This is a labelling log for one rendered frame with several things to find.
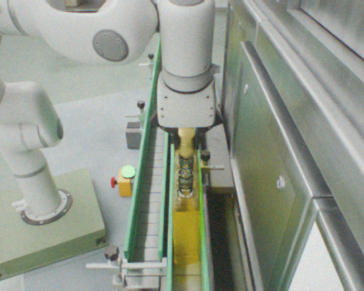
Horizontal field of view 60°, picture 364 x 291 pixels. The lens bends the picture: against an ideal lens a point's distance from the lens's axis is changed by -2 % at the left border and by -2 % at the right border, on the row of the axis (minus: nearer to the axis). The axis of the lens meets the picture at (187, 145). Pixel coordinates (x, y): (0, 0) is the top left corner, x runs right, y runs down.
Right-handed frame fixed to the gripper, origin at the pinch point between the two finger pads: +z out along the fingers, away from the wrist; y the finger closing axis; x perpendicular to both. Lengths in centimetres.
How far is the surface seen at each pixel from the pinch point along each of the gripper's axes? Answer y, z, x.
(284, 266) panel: -11.9, -7.7, 27.6
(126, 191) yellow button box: 20, 46, -15
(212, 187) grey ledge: -8.1, 34.4, -9.2
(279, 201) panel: -12.5, -9.0, 19.0
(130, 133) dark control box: 21, 48, -43
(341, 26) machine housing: -16.7, -29.6, 8.9
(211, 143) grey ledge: -10, 40, -30
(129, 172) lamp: 18.3, 39.7, -18.6
